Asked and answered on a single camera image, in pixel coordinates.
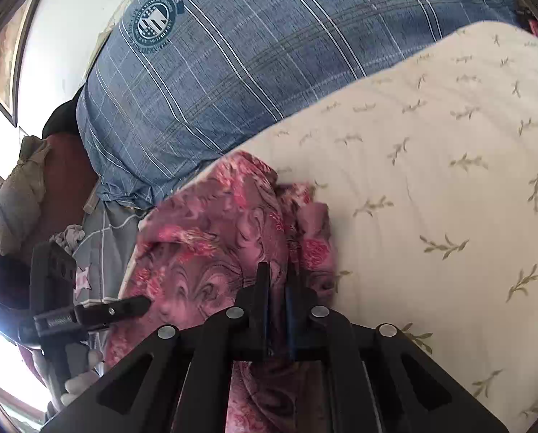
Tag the small white cloth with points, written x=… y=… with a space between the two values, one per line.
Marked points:
x=68 y=237

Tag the pink floral garment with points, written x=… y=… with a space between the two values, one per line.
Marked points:
x=196 y=252

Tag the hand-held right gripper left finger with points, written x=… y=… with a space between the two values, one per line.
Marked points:
x=264 y=315

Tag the person's left hand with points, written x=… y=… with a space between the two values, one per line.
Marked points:
x=84 y=376

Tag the blue plaid shirt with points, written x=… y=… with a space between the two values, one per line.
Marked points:
x=250 y=54

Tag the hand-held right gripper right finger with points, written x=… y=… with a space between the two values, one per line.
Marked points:
x=292 y=320

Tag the grey crumpled cloth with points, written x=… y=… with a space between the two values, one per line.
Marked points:
x=16 y=198

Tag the dark cloth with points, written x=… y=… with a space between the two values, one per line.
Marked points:
x=63 y=119

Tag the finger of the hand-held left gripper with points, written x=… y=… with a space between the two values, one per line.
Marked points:
x=120 y=310

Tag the white leaf-print bed sheet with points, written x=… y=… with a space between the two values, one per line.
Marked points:
x=431 y=167

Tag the grey star-print blanket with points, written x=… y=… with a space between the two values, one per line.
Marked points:
x=106 y=243

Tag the dark red chair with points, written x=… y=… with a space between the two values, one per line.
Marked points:
x=66 y=176

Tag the framed wall picture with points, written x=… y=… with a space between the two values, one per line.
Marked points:
x=0 y=54

